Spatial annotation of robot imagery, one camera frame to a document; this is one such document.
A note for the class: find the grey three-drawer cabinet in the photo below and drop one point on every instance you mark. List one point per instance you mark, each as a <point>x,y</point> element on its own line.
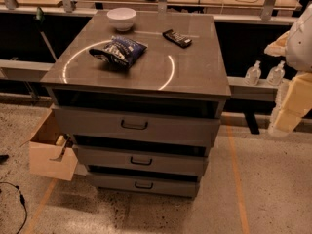
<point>150,128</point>

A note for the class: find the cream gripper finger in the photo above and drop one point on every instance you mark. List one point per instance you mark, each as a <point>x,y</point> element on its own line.
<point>278,47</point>

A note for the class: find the blue chip bag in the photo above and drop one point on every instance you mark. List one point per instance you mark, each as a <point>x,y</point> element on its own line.
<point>120,51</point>

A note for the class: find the black bottom drawer handle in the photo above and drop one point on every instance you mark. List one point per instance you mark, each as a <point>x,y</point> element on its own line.
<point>147,186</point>

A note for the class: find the green-tipped pole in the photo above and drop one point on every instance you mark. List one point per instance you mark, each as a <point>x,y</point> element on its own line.
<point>39,19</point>

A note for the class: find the white ceramic bowl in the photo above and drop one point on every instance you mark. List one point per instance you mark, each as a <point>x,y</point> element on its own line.
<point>122,19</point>

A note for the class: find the open cardboard box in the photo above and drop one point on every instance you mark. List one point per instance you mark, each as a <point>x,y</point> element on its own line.
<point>50,151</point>

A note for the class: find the black middle drawer handle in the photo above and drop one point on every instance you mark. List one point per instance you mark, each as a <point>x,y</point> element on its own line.
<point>147,162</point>

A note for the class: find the black top drawer handle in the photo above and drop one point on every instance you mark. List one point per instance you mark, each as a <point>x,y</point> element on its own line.
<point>126,125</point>

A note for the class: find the clear sanitizer bottle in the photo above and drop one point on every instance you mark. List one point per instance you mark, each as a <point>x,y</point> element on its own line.
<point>276,74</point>
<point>253,74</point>

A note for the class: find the clear sanitizer bottle left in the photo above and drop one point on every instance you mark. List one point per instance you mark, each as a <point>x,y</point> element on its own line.
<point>253,74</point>

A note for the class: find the clear sanitizer bottle right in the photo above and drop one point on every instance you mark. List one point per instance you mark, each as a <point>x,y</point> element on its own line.
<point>276,74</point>

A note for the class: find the black snack bar packet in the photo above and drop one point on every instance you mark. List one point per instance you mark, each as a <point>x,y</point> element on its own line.
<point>177,38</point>

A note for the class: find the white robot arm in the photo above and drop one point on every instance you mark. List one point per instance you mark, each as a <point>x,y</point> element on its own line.
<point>299,43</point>

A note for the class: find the black drawer handle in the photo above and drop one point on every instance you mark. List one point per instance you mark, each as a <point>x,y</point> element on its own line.
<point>147,186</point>
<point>126,125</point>
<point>147,162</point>

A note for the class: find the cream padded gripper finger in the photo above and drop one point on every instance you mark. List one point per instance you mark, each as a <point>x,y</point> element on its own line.
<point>293,102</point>

